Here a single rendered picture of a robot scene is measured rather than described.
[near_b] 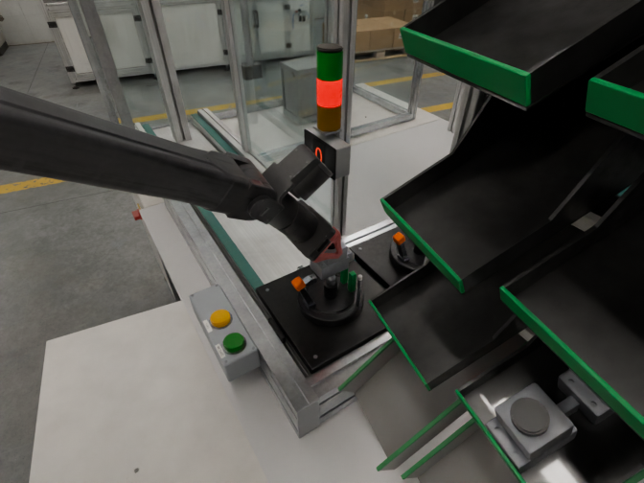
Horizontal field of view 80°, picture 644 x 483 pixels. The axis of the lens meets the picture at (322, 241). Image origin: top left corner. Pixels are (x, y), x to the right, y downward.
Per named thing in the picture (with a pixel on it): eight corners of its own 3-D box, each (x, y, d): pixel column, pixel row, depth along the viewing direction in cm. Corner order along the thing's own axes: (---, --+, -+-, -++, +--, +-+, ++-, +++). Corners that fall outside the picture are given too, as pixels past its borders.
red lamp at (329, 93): (325, 109, 75) (326, 83, 71) (311, 102, 78) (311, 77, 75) (346, 104, 77) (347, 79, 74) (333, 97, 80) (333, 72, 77)
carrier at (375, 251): (414, 316, 81) (425, 274, 73) (348, 253, 97) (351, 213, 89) (490, 273, 91) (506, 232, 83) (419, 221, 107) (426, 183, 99)
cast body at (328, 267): (321, 281, 72) (322, 252, 68) (309, 266, 75) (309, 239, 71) (356, 264, 76) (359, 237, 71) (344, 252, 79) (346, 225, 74)
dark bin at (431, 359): (428, 392, 43) (414, 369, 38) (373, 309, 52) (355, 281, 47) (637, 255, 43) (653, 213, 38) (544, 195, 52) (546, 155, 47)
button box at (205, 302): (228, 383, 75) (223, 365, 71) (194, 312, 88) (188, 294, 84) (261, 366, 78) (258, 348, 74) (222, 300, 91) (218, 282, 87)
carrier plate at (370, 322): (311, 376, 71) (311, 369, 69) (256, 293, 86) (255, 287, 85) (409, 319, 80) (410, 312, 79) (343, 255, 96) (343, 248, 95)
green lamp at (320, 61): (326, 82, 71) (326, 55, 68) (311, 76, 75) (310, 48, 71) (347, 79, 73) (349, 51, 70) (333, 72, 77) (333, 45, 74)
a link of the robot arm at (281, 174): (214, 172, 53) (244, 214, 49) (272, 110, 51) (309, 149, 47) (261, 198, 63) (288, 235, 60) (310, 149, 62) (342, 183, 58)
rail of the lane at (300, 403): (299, 439, 71) (296, 410, 64) (165, 206, 128) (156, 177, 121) (324, 423, 73) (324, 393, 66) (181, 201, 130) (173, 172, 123)
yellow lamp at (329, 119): (325, 133, 78) (325, 110, 75) (312, 126, 81) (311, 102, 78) (345, 128, 80) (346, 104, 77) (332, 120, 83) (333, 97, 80)
